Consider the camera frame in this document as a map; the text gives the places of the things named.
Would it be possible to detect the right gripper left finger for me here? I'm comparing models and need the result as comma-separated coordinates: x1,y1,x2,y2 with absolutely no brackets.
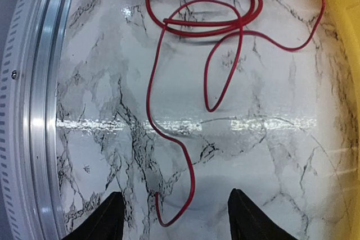
64,192,124,240

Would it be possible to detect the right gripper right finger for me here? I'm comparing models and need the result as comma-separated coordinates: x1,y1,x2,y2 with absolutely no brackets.
228,188,295,240

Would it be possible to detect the yellow bin left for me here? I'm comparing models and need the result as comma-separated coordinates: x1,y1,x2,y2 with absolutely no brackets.
309,0,360,240

